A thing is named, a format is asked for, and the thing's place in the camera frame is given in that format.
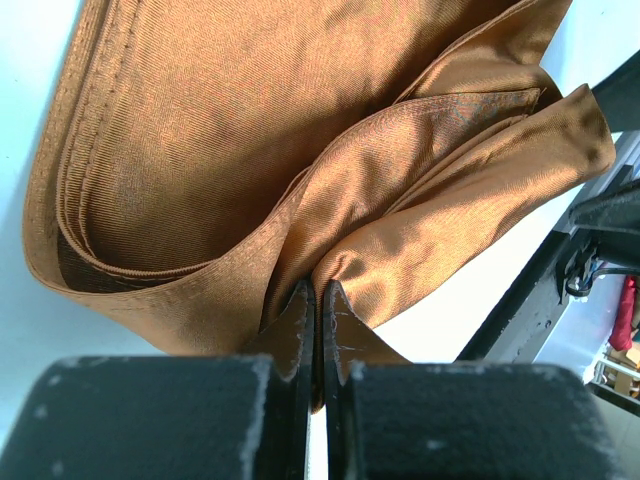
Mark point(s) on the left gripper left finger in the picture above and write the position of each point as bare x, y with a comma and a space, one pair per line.
243, 416

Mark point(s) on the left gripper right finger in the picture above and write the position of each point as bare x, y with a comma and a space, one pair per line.
389, 419

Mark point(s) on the orange satin napkin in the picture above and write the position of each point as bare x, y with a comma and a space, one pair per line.
202, 157

